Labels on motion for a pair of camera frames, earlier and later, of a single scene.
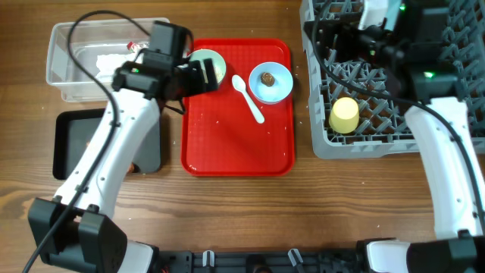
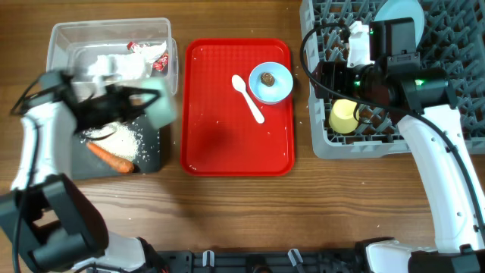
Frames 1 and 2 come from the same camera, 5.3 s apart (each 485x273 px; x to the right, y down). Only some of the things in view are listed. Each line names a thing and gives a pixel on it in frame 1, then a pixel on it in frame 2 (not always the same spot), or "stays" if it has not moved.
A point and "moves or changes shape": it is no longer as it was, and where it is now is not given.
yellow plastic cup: (344, 117) stays
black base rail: (203, 262) stays
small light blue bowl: (270, 83) stays
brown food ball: (267, 79) stays
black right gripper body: (316, 29) → (322, 80)
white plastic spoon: (239, 84) stays
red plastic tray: (221, 135) stays
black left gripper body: (189, 79) → (103, 110)
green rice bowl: (218, 62) moves or changes shape
